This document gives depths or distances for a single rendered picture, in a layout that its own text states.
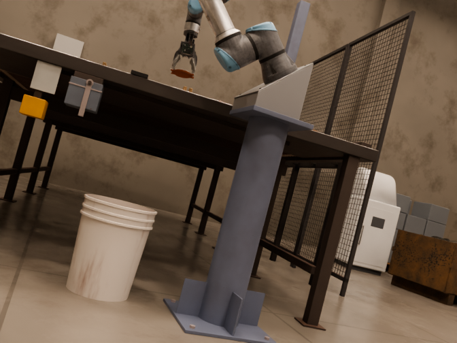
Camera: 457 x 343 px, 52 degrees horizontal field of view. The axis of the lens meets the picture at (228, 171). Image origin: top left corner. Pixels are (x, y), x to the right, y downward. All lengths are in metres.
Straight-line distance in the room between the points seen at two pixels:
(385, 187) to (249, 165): 4.62
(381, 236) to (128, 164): 3.78
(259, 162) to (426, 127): 8.08
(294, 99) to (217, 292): 0.82
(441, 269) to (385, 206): 1.33
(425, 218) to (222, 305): 6.04
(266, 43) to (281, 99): 0.23
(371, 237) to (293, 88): 4.44
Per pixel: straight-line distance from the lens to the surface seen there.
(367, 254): 6.21
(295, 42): 4.50
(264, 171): 1.87
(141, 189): 7.36
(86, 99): 2.09
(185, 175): 7.49
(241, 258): 1.88
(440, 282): 5.28
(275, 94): 1.88
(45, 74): 2.16
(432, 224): 7.74
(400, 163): 9.43
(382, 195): 6.33
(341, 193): 2.37
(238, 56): 1.92
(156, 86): 2.13
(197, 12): 2.34
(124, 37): 7.51
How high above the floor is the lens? 0.52
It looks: 3 degrees up
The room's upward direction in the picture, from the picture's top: 15 degrees clockwise
